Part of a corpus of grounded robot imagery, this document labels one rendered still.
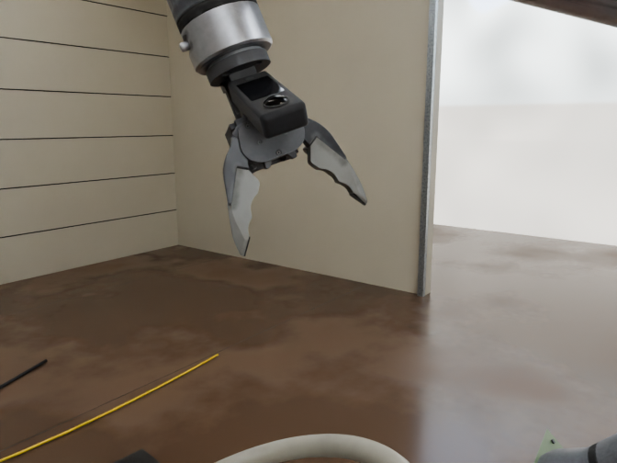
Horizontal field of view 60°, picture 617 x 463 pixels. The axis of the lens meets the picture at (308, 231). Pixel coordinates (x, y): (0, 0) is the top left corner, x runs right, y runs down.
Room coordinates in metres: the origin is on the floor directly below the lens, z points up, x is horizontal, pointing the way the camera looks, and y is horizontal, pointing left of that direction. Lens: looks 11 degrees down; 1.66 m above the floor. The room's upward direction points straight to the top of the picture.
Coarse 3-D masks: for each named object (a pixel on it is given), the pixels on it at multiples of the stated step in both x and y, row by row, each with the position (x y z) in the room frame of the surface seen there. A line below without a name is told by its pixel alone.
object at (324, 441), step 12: (264, 444) 0.71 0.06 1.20; (276, 444) 0.70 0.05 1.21; (288, 444) 0.69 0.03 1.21; (300, 444) 0.68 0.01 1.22; (312, 444) 0.67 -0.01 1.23; (324, 444) 0.66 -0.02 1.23; (336, 444) 0.64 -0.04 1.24; (348, 444) 0.63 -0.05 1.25; (360, 444) 0.61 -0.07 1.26; (372, 444) 0.60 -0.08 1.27; (240, 456) 0.70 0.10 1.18; (252, 456) 0.70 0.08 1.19; (264, 456) 0.69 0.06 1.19; (276, 456) 0.69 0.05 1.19; (288, 456) 0.68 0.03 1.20; (300, 456) 0.68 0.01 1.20; (312, 456) 0.67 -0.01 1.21; (324, 456) 0.66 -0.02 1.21; (336, 456) 0.64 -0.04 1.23; (348, 456) 0.62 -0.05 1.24; (360, 456) 0.60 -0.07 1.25; (372, 456) 0.58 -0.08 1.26; (384, 456) 0.57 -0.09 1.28; (396, 456) 0.56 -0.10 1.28
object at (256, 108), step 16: (240, 80) 0.59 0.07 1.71; (256, 80) 0.58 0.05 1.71; (272, 80) 0.57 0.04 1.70; (240, 96) 0.55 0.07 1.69; (256, 96) 0.54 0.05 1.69; (272, 96) 0.52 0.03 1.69; (288, 96) 0.53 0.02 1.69; (256, 112) 0.51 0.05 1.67; (272, 112) 0.50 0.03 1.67; (288, 112) 0.51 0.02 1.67; (304, 112) 0.51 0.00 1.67; (256, 128) 0.53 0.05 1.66; (272, 128) 0.50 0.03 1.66; (288, 128) 0.51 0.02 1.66
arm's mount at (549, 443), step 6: (546, 432) 0.91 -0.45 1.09; (546, 438) 0.90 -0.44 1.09; (552, 438) 0.91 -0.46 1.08; (546, 444) 0.89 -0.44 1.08; (552, 444) 0.90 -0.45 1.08; (558, 444) 0.91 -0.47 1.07; (540, 450) 0.86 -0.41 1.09; (546, 450) 0.87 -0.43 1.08; (540, 456) 0.85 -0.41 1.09; (534, 462) 0.82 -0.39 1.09
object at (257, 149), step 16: (256, 48) 0.59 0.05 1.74; (224, 64) 0.58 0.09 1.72; (240, 64) 0.58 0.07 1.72; (256, 64) 0.60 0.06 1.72; (208, 80) 0.60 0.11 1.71; (224, 80) 0.61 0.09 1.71; (240, 112) 0.62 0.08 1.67; (240, 128) 0.57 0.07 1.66; (240, 144) 0.56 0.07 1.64; (256, 144) 0.57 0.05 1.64; (272, 144) 0.57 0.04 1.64; (288, 144) 0.58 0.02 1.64; (256, 160) 0.57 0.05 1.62; (272, 160) 0.59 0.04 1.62
